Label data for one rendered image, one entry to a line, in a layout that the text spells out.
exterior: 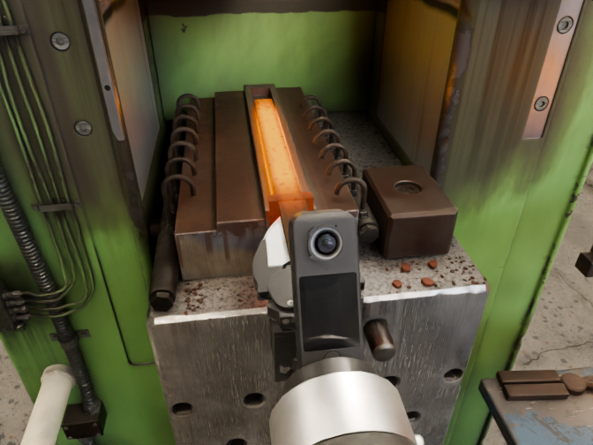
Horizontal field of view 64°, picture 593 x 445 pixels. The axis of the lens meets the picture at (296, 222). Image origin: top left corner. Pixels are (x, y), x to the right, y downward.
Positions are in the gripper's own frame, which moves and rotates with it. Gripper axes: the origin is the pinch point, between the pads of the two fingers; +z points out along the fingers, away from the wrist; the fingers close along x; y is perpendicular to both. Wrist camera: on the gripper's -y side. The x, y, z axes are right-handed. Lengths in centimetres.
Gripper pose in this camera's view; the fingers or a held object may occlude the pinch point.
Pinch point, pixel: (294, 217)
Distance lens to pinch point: 47.5
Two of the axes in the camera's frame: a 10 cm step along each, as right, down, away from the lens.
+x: 9.9, -0.8, 1.2
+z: -1.4, -5.7, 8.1
